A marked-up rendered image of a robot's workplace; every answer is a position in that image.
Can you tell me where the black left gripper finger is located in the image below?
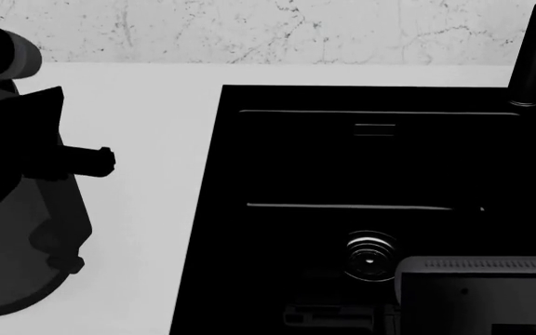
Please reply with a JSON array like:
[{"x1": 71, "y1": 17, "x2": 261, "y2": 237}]
[{"x1": 60, "y1": 145, "x2": 117, "y2": 179}]

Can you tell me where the grey electric kettle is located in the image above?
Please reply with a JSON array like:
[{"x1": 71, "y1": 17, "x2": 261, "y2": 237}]
[{"x1": 0, "y1": 22, "x2": 94, "y2": 318}]

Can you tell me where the round metal sink drain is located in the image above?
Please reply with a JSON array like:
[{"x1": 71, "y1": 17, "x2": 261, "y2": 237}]
[{"x1": 343, "y1": 229, "x2": 400, "y2": 282}]

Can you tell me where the black kitchen sink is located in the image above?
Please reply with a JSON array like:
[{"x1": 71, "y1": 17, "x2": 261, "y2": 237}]
[{"x1": 168, "y1": 84, "x2": 536, "y2": 335}]

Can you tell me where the black sink faucet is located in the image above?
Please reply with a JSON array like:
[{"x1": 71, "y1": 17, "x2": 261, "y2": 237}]
[{"x1": 506, "y1": 0, "x2": 536, "y2": 108}]

